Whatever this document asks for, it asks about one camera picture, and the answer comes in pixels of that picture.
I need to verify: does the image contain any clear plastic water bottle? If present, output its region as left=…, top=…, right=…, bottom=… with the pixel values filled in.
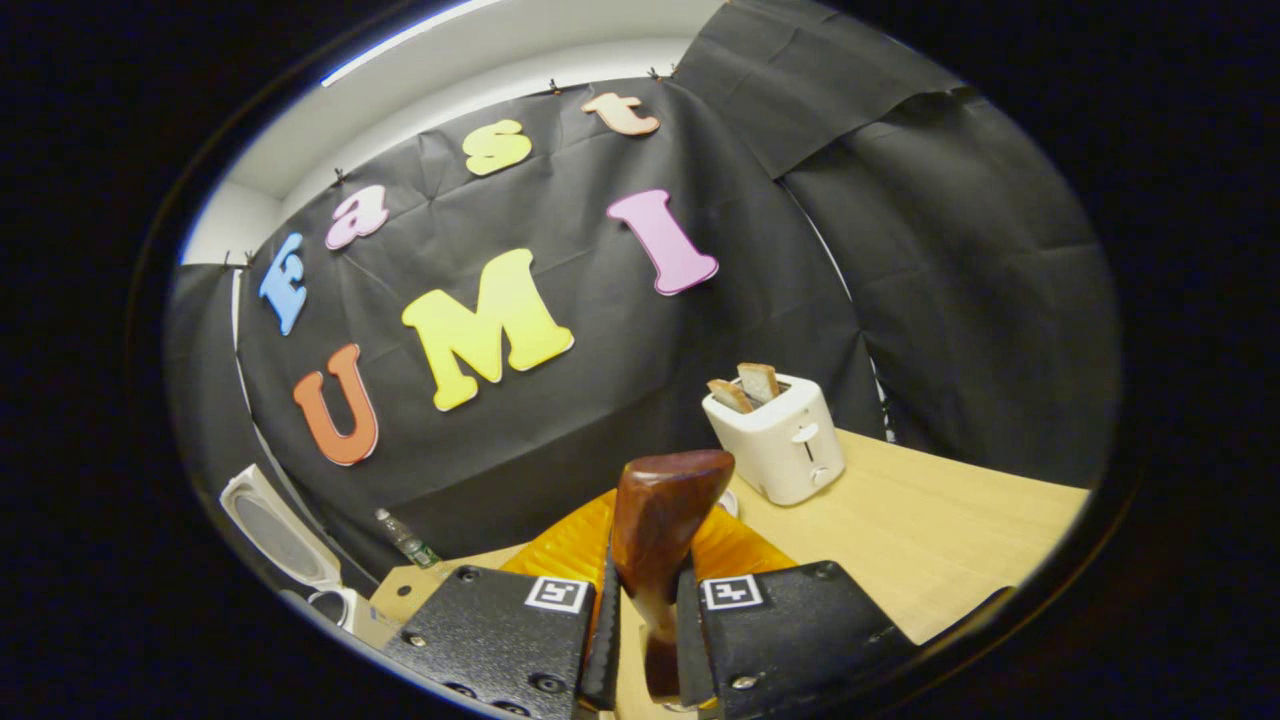
left=375, top=508, right=441, bottom=569

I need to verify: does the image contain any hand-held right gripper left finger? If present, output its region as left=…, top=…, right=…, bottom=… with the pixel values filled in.
left=385, top=490, right=623, bottom=720

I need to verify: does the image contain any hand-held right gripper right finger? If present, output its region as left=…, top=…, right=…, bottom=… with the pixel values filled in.
left=675, top=503, right=921, bottom=720

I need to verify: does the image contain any white toaster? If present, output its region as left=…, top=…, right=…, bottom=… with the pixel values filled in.
left=702, top=372, right=846, bottom=506

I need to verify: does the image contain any white rice cooker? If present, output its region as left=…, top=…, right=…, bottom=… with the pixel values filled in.
left=220, top=463, right=391, bottom=641

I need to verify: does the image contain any brown wooden spoon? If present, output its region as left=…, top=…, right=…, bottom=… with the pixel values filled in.
left=610, top=450, right=736, bottom=701

